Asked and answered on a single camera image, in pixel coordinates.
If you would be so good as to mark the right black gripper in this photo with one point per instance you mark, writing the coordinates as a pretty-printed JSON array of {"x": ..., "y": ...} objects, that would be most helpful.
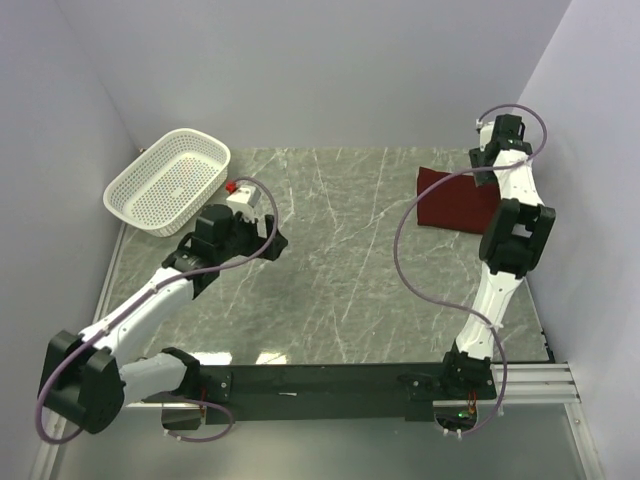
[{"x": 481, "y": 176}]

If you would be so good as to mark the dark red t shirt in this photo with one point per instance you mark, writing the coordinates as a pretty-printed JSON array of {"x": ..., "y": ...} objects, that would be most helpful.
[{"x": 459, "y": 205}]

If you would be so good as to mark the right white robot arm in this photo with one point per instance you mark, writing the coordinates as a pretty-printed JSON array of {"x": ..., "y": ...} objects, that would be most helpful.
[{"x": 510, "y": 248}]

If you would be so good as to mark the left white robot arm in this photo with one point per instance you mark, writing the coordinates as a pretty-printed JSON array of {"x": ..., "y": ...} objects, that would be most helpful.
[{"x": 88, "y": 378}]

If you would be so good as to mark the white perforated plastic basket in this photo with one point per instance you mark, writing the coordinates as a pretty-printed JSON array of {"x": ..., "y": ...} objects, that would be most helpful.
[{"x": 169, "y": 182}]

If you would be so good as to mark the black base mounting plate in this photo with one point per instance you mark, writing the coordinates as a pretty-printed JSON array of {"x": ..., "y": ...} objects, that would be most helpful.
[{"x": 340, "y": 391}]

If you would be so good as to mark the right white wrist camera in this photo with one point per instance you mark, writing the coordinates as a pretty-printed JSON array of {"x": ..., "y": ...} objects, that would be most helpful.
[{"x": 485, "y": 132}]

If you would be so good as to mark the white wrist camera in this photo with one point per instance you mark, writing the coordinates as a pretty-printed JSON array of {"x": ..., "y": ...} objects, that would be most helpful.
[
  {"x": 485, "y": 132},
  {"x": 243, "y": 200}
]

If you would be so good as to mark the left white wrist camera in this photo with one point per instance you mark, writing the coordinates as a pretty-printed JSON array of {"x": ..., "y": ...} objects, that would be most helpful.
[{"x": 243, "y": 200}]

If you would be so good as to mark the aluminium extrusion rail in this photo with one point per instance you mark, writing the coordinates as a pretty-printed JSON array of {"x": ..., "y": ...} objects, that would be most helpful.
[{"x": 528, "y": 384}]

